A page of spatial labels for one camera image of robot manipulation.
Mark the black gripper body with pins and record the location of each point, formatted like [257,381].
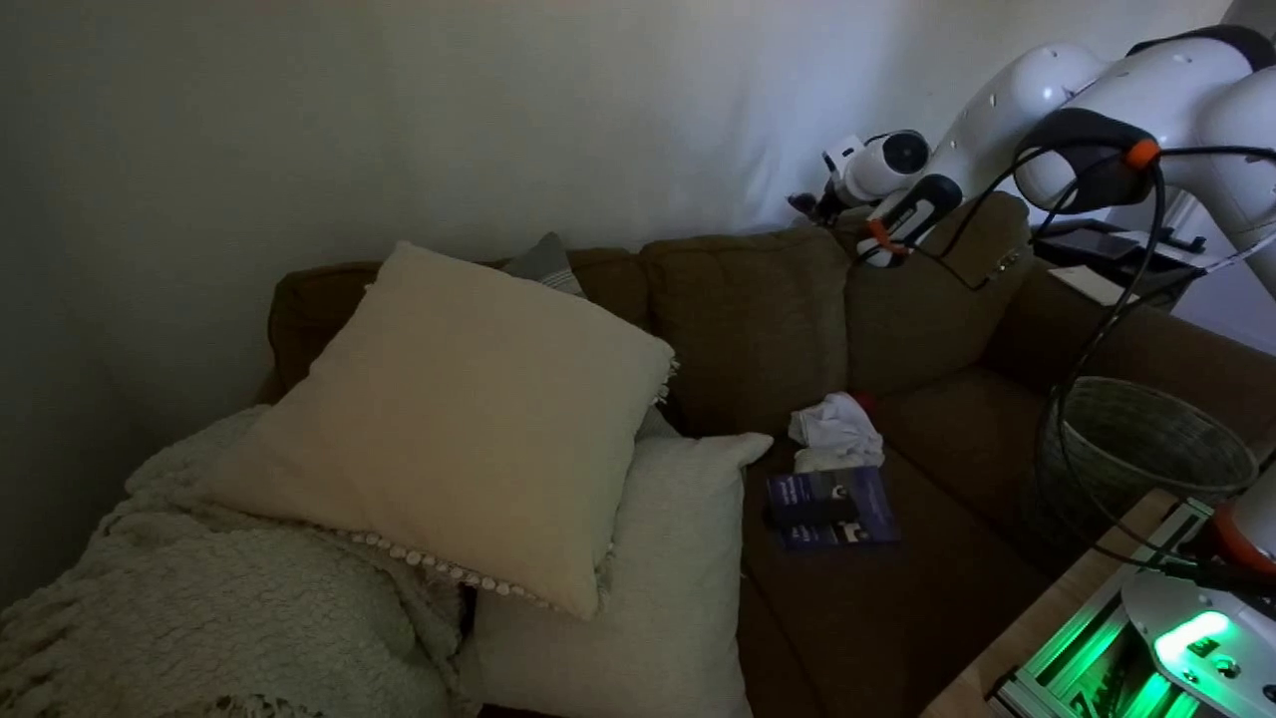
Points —
[900,220]

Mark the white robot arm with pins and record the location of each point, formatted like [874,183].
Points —
[1082,132]

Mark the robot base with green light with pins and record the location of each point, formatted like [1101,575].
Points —
[1179,634]

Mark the dark side table with items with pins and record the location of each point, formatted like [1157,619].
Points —
[1106,263]

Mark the white crumpled cloth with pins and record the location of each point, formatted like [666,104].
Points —
[834,437]

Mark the grey woven basket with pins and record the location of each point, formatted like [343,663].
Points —
[1116,439]

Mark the small grey pillow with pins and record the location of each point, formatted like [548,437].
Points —
[548,264]

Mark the white lower pillow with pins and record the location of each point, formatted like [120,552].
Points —
[665,642]

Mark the large cream square pillow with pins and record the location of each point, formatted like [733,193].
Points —
[470,419]

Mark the light knitted throw blanket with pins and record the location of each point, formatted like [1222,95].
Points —
[183,608]

